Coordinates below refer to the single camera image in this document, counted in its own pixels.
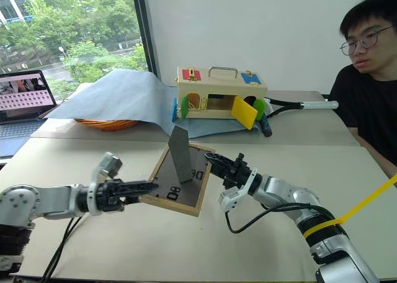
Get light blue cloth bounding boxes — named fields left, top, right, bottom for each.
left=44, top=68, right=262, bottom=140

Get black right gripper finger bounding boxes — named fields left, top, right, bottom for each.
left=209, top=163, right=232, bottom=181
left=203, top=152, right=238, bottom=173

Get black ribbed housing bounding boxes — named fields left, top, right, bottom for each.
left=0, top=223, right=33, bottom=275

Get yellow strap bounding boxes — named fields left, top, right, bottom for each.
left=302, top=173, right=397, bottom=238

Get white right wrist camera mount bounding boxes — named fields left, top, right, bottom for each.
left=218, top=168, right=259, bottom=213

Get round black eyeglasses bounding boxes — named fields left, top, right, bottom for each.
left=339, top=25, right=394, bottom=56

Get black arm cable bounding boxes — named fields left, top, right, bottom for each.
left=40, top=215, right=85, bottom=283
left=224, top=202, right=337, bottom=234

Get wooden picture frame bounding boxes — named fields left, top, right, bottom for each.
left=138, top=125, right=216, bottom=217

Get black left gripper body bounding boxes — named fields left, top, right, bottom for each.
left=96, top=178, right=127, bottom=213

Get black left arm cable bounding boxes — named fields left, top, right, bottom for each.
left=40, top=215, right=85, bottom=283

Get blue and black pen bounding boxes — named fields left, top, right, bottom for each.
left=258, top=114, right=274, bottom=138

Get black window frame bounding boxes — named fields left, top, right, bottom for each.
left=130, top=0, right=161, bottom=76

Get black racket with white handle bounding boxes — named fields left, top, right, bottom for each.
left=263, top=96, right=339, bottom=119

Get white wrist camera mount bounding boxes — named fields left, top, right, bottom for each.
left=218, top=168, right=259, bottom=213
left=86, top=151, right=123, bottom=217

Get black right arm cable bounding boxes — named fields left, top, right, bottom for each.
left=224, top=202, right=337, bottom=234

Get wooden lock box toy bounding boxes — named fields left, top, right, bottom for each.
left=171, top=66, right=269, bottom=131

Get orange woven basket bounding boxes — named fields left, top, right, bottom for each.
left=74, top=118, right=140, bottom=132

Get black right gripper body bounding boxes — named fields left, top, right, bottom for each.
left=222, top=153, right=254, bottom=190

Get open laptop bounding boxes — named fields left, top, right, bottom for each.
left=0, top=69, right=58, bottom=158

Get person in black shirt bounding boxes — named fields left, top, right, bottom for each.
left=328, top=0, right=397, bottom=180

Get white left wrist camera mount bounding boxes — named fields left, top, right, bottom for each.
left=86, top=151, right=123, bottom=217

